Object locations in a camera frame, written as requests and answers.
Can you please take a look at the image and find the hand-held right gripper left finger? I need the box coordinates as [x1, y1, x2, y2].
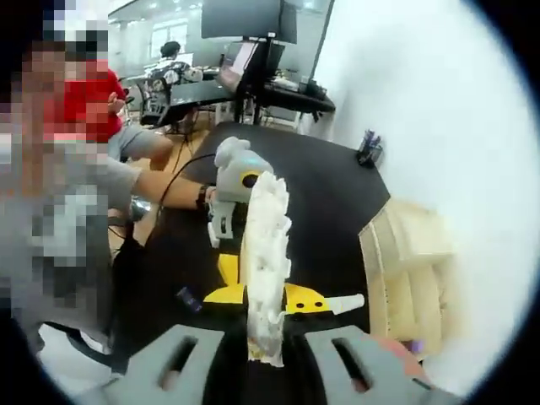
[105, 284, 250, 405]

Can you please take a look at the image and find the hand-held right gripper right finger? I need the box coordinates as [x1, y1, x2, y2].
[281, 283, 461, 405]

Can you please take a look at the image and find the cream mesh pouch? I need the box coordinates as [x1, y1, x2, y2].
[242, 171, 295, 367]

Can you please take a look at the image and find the white cosmetic tube bottle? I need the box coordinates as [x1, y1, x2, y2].
[327, 293, 365, 316]

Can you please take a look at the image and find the wooden desktop organizer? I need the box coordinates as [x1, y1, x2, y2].
[357, 201, 459, 354]

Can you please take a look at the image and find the person's right hand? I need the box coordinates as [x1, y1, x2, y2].
[379, 337, 435, 392]

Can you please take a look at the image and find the black office desk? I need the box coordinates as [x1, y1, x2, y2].
[168, 81, 338, 114]

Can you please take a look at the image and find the person's grey shirt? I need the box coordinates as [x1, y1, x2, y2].
[107, 159, 143, 212]

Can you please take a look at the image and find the black office chair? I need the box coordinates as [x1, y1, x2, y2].
[140, 75, 175, 127]

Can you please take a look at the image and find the small black monitor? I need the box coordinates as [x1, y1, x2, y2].
[218, 40, 259, 90]

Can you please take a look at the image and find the black mesh desk organizer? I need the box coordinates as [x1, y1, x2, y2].
[301, 78, 329, 101]

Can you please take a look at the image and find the black mesh pen holder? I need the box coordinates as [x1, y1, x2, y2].
[357, 128, 385, 166]

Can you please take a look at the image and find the large black monitor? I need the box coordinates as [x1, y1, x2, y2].
[201, 0, 299, 44]

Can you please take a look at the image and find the black cable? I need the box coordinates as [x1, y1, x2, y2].
[107, 152, 217, 237]

